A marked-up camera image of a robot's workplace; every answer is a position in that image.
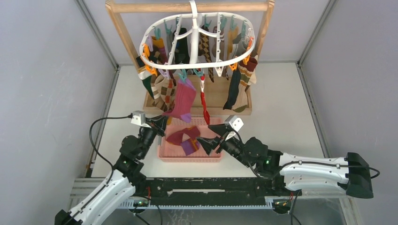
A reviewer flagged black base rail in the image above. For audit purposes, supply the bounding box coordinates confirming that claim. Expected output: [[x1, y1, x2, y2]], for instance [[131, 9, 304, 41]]
[[134, 177, 292, 206]]

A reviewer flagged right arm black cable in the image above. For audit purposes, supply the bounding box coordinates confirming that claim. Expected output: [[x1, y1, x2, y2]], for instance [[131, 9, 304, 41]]
[[230, 128, 381, 181]]

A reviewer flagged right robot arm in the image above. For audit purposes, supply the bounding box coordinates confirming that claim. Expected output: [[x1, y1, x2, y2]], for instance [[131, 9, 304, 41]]
[[196, 124, 380, 199]]

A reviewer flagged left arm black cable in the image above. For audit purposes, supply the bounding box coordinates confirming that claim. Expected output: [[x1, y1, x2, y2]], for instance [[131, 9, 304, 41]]
[[89, 116, 133, 170]]

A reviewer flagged white oval clip hanger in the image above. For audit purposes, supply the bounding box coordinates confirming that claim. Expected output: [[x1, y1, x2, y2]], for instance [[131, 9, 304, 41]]
[[139, 0, 256, 76]]

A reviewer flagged black sock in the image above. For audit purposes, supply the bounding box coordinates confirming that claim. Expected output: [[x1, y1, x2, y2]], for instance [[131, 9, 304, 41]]
[[223, 69, 241, 110]]

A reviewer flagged maroon yellow purple sock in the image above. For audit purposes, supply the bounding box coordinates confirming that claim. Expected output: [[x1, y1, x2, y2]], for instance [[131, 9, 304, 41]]
[[166, 126, 200, 156]]

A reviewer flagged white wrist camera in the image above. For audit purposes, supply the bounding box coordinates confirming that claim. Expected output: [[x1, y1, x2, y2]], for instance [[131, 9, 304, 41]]
[[224, 115, 244, 140], [130, 111, 150, 128]]

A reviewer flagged red sock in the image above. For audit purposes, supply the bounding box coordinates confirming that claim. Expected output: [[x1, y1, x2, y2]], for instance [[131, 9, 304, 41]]
[[200, 75, 210, 125]]

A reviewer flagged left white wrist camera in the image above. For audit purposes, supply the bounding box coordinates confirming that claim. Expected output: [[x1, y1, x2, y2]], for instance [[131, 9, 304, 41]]
[[130, 111, 150, 128]]

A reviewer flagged wooden hanger rack frame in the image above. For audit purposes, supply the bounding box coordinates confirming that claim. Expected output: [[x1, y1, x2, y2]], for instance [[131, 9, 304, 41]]
[[105, 0, 275, 115]]

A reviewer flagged brown argyle sock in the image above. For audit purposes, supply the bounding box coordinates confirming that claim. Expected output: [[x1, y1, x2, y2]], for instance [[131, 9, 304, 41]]
[[198, 33, 214, 83]]

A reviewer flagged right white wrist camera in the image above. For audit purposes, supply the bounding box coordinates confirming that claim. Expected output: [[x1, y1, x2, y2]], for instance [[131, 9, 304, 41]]
[[224, 115, 244, 140]]

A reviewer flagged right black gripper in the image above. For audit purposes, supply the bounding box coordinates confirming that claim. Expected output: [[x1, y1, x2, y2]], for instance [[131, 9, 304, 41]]
[[196, 123, 252, 168]]

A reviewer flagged pink perforated plastic basket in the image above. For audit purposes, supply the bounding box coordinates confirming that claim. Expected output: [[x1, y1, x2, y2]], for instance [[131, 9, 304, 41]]
[[157, 117, 222, 163]]

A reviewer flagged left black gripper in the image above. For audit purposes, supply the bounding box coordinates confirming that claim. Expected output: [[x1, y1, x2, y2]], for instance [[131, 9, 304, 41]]
[[138, 113, 169, 159]]

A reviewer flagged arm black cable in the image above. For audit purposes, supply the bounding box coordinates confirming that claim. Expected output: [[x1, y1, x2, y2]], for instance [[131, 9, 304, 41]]
[[230, 128, 381, 181], [89, 116, 133, 170]]

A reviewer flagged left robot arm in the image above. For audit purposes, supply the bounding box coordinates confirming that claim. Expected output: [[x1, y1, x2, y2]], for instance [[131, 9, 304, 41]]
[[54, 111, 168, 225]]

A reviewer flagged brown white striped sock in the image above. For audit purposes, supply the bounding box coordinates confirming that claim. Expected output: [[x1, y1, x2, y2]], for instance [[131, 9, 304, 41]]
[[137, 57, 155, 99]]

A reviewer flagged maroon purple striped sock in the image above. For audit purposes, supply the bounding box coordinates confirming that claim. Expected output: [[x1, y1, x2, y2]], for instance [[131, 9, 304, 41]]
[[162, 79, 197, 123]]

